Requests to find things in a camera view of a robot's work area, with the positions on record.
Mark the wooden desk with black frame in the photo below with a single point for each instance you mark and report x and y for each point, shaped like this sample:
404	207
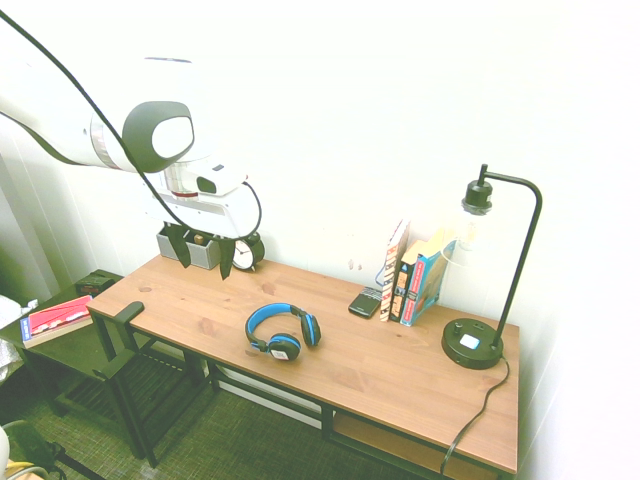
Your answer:
327	417

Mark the black side chair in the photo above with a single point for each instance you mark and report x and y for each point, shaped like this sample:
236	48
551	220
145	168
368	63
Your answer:
75	350

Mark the blue cover book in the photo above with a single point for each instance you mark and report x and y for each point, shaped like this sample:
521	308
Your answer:
425	287

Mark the black spine book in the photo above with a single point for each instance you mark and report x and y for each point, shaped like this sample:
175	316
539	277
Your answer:
401	292

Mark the white red patterned book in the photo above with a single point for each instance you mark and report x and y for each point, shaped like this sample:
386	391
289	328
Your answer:
392	270

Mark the black headphone hanger clamp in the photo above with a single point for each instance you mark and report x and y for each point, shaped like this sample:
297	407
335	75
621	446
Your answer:
131	310

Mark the black alarm clock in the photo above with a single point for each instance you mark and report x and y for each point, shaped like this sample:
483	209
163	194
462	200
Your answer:
246	256

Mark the red cover book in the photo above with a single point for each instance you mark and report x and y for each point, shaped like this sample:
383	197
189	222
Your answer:
60	315

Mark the grey fabric desk organizer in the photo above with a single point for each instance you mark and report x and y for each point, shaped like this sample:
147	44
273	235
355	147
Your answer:
202	255

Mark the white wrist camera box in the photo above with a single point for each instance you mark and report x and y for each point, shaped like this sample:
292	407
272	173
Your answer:
222	178

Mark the wooden lower desk shelf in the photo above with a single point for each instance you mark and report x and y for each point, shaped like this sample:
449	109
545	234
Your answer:
390	445

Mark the black desk lamp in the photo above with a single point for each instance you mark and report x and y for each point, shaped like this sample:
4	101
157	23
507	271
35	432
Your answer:
470	350

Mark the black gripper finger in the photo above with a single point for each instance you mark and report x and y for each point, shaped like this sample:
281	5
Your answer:
226	257
181	247

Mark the small brass cylinder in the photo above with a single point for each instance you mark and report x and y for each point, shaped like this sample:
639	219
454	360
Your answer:
199	239

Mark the white crumpled plastic sheet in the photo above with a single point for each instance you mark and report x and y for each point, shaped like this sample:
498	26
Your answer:
7	312

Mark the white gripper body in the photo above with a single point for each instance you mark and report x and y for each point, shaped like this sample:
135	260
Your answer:
220	215

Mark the blue and black headphones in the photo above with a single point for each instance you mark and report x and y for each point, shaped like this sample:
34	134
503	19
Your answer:
280	345

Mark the small black box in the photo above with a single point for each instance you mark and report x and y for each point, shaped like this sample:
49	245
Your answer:
92	285

